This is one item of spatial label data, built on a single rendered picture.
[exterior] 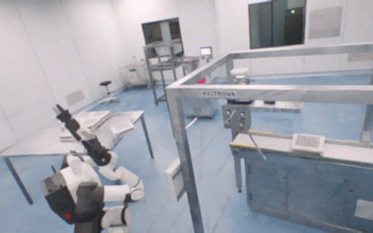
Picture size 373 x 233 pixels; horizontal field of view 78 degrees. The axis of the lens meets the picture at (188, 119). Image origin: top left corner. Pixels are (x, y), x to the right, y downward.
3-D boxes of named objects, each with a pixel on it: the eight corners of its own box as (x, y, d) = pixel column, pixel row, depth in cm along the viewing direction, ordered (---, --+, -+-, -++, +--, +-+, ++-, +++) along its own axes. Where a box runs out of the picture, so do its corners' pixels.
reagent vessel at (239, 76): (229, 92, 196) (227, 70, 189) (234, 86, 208) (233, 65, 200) (247, 92, 189) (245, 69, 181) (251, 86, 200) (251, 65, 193)
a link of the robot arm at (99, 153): (79, 156, 107) (92, 169, 116) (99, 150, 107) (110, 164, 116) (82, 136, 116) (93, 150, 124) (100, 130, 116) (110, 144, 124)
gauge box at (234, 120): (223, 128, 207) (221, 108, 199) (228, 123, 215) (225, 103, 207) (248, 130, 196) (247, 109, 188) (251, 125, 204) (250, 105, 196)
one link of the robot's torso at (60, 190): (67, 242, 135) (42, 196, 120) (56, 211, 160) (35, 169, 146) (114, 214, 150) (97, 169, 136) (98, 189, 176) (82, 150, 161)
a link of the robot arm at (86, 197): (103, 208, 129) (76, 210, 123) (101, 204, 137) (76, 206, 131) (105, 186, 130) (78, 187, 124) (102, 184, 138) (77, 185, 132)
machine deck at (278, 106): (221, 109, 199) (221, 105, 197) (236, 94, 228) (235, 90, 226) (301, 113, 168) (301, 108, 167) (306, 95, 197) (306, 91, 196)
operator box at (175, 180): (171, 201, 163) (164, 172, 152) (183, 186, 176) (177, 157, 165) (178, 203, 160) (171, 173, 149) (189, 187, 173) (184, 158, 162)
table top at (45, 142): (-2, 158, 280) (-3, 155, 279) (59, 119, 377) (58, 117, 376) (109, 154, 246) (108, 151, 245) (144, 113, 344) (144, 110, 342)
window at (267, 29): (250, 49, 654) (248, 4, 607) (250, 49, 655) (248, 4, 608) (304, 44, 601) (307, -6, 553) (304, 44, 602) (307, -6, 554)
